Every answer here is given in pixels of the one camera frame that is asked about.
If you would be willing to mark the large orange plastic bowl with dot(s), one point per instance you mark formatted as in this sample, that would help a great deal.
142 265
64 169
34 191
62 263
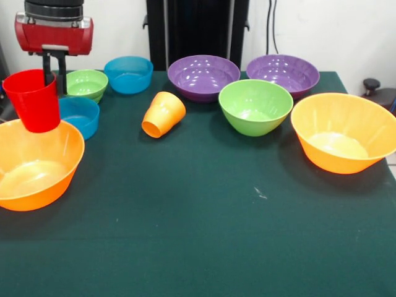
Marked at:
37 154
343 120

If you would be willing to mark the red plastic cup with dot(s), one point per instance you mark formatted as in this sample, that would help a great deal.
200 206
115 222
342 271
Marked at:
34 105

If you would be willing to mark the purple plastic bowl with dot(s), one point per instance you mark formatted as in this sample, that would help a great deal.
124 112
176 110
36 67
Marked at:
204 74
283 74

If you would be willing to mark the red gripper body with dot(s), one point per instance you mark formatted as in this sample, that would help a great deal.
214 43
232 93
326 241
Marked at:
54 38

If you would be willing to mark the dark brown rounded base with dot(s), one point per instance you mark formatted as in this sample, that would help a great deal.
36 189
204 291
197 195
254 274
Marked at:
385 97

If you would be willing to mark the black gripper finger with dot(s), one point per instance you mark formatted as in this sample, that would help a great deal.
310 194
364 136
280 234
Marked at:
62 75
48 69

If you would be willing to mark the medium green plastic bowl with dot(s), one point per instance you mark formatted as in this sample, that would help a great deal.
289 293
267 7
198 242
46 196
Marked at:
255 102

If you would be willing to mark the small blue plastic bowl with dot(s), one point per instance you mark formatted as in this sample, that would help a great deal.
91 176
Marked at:
128 74
80 114

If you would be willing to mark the black round knob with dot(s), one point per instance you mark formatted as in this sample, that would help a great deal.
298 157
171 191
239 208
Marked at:
371 84

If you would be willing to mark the small green plastic bowl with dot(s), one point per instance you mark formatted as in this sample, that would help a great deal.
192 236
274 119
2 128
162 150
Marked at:
88 83

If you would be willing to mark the dark green tablecloth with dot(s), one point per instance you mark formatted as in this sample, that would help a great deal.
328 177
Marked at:
198 232

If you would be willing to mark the black device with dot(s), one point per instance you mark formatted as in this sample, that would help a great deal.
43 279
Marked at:
3 65

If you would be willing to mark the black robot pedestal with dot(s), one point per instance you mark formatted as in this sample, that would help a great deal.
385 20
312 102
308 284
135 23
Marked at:
201 28

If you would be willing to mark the orange plastic cup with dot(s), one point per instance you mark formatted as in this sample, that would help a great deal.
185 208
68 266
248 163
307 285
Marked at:
164 114

